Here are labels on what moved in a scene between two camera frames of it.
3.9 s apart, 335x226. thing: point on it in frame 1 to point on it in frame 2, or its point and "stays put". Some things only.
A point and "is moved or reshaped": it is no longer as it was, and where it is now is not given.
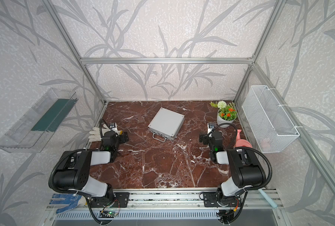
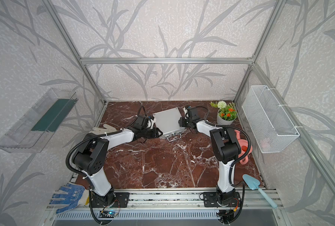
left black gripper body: [120, 140] to [148, 133]
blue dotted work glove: [72, 200] stays put
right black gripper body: [207, 141] to [184, 123]
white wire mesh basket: [272, 127] stays put
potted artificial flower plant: [226, 113] stays put
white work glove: [95, 134] stays put
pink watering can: [241, 142] stays put
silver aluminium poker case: [166, 124] is moved or reshaped
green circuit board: [108, 213] stays put
